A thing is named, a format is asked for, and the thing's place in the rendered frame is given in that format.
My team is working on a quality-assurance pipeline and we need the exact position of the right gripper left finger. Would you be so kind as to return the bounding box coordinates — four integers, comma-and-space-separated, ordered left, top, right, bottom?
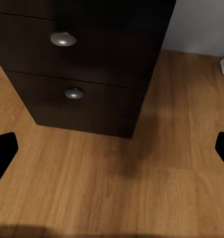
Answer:
0, 132, 18, 179

